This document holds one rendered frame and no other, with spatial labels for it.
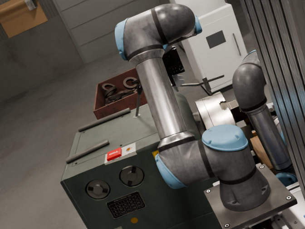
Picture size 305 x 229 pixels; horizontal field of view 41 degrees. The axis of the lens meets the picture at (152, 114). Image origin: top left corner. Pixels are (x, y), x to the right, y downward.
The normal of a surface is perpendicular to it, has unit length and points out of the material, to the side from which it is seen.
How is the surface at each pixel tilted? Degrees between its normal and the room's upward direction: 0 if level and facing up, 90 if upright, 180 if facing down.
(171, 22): 81
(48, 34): 90
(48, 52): 90
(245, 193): 73
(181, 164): 60
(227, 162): 90
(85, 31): 90
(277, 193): 0
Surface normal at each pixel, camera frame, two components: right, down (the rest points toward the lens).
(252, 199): 0.05, 0.05
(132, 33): -0.24, 0.00
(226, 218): -0.39, -0.85
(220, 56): 0.12, 0.34
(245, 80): -0.37, -0.24
